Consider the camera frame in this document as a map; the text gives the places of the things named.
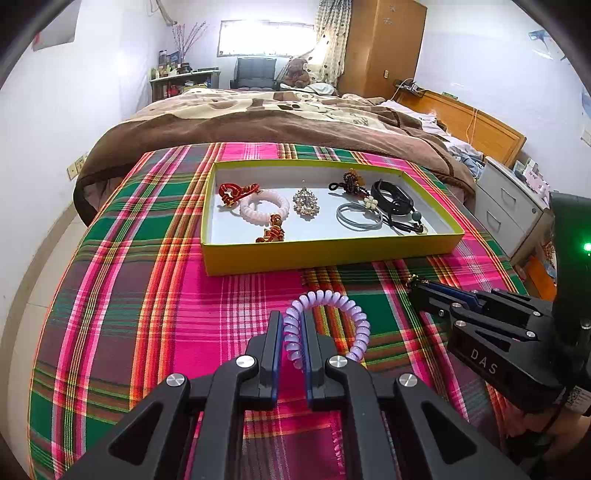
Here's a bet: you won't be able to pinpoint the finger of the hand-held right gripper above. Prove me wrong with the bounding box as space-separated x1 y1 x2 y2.
409 285 540 343
428 281 554 320

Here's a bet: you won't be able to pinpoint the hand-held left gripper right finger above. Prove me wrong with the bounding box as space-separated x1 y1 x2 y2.
300 310 532 480

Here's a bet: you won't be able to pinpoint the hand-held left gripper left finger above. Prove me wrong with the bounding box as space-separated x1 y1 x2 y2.
60 311 283 480

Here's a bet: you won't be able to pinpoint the purple spiral hair tie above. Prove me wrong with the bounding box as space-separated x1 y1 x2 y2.
281 290 371 372

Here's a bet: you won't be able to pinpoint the black cord green bead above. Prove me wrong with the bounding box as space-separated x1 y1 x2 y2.
383 210 430 236

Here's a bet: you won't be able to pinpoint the yellow cardboard box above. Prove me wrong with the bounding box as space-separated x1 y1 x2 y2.
200 159 465 277

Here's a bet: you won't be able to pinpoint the grey flower hair ties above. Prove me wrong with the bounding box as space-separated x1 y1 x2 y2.
336 196 386 232

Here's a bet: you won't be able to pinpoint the red and gold ornament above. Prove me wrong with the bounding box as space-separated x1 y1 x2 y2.
255 213 286 244

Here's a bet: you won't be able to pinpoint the brown gold beaded clip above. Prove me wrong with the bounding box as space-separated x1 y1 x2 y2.
329 168 370 197

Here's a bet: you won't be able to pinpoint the crystal brooch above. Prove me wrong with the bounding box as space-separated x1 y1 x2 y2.
292 185 320 217

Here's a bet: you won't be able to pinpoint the red knotted cord charm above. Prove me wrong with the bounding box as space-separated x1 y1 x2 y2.
218 182 262 208

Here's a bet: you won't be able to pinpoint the white drawer cabinet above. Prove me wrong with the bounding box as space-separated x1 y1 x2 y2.
473 157 552 259

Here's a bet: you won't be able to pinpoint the black wristband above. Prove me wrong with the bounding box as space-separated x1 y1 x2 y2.
370 179 414 215

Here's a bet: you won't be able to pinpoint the crumpled clothes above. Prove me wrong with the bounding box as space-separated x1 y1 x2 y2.
443 138 485 174

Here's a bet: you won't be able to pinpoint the plaid cloth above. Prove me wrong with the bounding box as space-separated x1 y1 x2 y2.
30 142 532 480

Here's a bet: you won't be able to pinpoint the wooden headboard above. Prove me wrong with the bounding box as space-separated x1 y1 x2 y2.
392 88 527 169

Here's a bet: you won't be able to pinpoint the bed with brown blanket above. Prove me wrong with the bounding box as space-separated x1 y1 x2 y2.
73 88 478 227

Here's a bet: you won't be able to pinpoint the wooden wardrobe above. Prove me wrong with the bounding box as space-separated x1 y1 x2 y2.
338 0 428 99

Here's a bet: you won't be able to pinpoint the brown teddy bear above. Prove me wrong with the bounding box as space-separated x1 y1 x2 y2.
279 58 311 88

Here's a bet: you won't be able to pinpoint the spotted curtain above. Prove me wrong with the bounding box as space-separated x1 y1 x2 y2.
314 0 354 86

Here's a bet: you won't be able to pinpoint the dark grey chair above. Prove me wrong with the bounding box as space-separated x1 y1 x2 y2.
229 56 280 90

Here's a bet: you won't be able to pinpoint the cluttered shelf desk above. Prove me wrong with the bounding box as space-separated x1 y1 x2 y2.
149 69 221 104

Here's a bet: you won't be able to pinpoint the window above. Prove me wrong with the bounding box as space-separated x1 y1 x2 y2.
217 20 317 58

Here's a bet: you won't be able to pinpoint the purple flower branches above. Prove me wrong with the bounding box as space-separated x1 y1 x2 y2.
172 21 208 65

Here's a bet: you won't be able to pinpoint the pink bead bracelet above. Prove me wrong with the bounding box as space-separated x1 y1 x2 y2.
239 191 291 228

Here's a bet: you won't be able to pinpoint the blue wall decoration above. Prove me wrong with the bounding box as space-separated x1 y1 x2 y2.
526 28 566 61

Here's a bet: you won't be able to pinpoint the wall socket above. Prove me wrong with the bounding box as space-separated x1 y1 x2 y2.
66 154 88 182

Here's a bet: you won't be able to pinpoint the beige wall pipe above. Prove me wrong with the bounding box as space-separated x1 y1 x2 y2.
150 0 178 26

